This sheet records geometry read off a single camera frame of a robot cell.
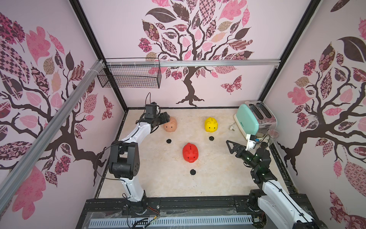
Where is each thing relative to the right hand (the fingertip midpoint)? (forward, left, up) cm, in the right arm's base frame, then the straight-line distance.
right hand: (231, 142), depth 79 cm
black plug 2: (+14, +8, -17) cm, 23 cm away
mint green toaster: (+18, -19, 0) cm, 26 cm away
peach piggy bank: (+20, +36, -10) cm, 42 cm away
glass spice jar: (+7, -28, -4) cm, 29 cm away
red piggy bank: (-2, +23, -8) cm, 24 cm away
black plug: (+13, +38, -17) cm, 44 cm away
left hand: (+21, +39, -3) cm, 44 cm away
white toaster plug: (+22, -9, -16) cm, 29 cm away
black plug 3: (-10, +22, -18) cm, 30 cm away
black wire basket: (+46, +62, +18) cm, 79 cm away
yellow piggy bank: (+21, +7, -11) cm, 25 cm away
